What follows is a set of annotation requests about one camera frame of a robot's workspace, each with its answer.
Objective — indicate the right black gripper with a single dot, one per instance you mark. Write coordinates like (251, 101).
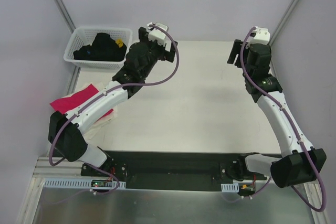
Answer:
(234, 52)

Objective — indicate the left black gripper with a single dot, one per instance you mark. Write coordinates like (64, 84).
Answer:
(169, 51)

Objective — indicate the pink t shirt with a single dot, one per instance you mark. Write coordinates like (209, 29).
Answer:
(74, 100)

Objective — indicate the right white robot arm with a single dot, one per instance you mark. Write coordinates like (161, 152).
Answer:
(299, 161)

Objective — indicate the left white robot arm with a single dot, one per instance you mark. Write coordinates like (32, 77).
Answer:
(66, 130)

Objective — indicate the black t shirt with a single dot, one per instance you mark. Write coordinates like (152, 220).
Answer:
(103, 48)

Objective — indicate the white plastic laundry basket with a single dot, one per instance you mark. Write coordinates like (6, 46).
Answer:
(85, 35)

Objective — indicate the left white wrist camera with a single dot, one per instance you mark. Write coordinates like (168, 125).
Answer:
(156, 35)

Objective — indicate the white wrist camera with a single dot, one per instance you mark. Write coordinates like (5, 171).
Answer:
(260, 36)
(156, 35)

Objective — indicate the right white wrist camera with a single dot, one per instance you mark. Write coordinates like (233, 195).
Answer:
(260, 36)

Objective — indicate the right aluminium frame post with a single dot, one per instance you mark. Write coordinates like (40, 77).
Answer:
(284, 20)

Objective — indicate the aluminium frame post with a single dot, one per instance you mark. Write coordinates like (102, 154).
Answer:
(284, 20)
(56, 1)

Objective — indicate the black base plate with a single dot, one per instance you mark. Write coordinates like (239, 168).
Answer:
(178, 171)

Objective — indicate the left aluminium frame post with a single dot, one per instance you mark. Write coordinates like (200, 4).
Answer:
(56, 1)

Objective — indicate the right white cable duct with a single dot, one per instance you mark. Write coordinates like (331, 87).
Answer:
(230, 188)

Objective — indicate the white cable duct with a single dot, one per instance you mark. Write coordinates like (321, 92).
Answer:
(230, 188)
(69, 183)

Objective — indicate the left white cable duct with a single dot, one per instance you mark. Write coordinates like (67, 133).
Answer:
(69, 183)

